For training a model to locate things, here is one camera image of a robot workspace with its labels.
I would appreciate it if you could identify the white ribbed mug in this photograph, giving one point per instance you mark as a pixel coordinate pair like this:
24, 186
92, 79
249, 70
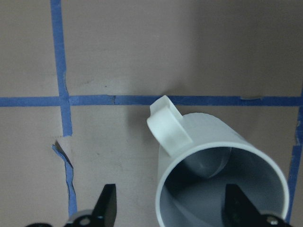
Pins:
198, 156

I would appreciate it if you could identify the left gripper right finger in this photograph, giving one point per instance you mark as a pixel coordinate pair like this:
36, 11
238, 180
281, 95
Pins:
239, 210

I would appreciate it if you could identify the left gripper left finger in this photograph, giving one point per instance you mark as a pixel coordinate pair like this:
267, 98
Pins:
104, 212

